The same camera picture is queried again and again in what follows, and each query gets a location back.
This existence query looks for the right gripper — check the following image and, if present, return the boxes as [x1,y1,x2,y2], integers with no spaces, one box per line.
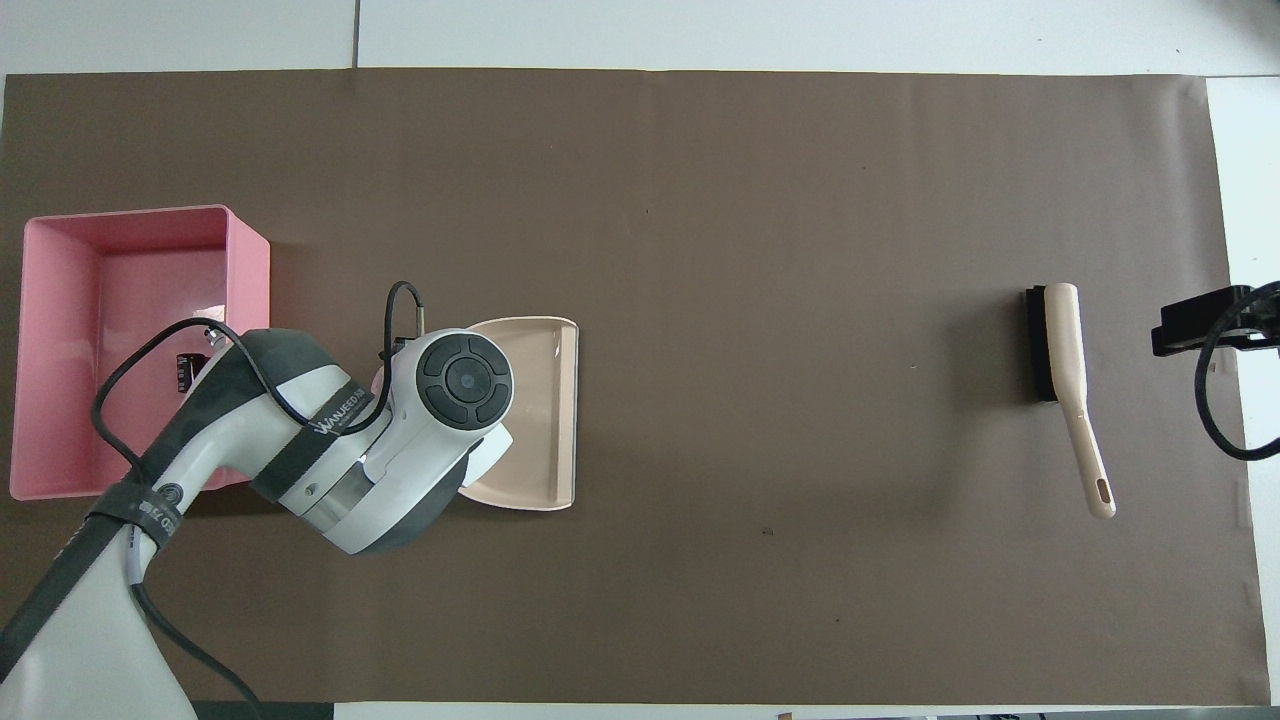
[1150,283,1280,358]

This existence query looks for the pink plastic bin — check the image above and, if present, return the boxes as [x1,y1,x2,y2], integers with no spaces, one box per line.
[9,204,272,502]

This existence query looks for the beige brush with black bristles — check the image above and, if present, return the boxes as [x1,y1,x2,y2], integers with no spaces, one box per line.
[1024,282,1118,520]

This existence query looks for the beige plastic dustpan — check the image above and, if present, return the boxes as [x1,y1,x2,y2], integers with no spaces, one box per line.
[455,316,580,512]

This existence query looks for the black cable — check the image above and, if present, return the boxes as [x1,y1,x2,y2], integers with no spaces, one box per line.
[91,281,429,720]
[1194,283,1280,462]

